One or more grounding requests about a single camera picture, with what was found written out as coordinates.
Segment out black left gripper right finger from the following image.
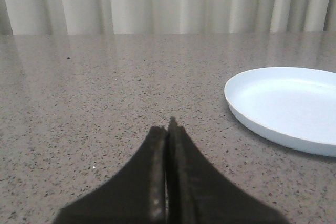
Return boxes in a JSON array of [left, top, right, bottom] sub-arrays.
[[166, 118, 288, 223]]

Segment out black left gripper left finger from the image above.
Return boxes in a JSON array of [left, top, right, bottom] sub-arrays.
[[54, 126, 167, 223]]

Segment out light blue round plate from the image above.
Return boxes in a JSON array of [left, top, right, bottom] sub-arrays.
[[224, 67, 335, 157]]

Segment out white pleated curtain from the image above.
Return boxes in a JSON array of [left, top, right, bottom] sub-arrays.
[[1, 0, 335, 35]]

